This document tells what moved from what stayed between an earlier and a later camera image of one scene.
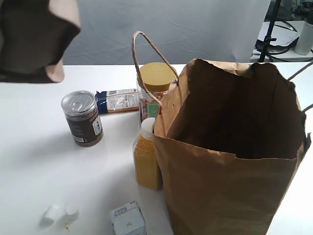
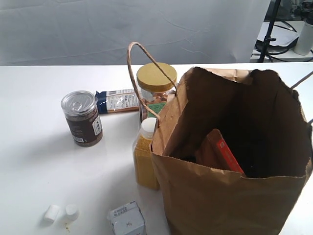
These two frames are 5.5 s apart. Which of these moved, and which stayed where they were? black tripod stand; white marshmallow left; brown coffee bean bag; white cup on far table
Moved: brown coffee bean bag
Stayed: white marshmallow left; black tripod stand; white cup on far table
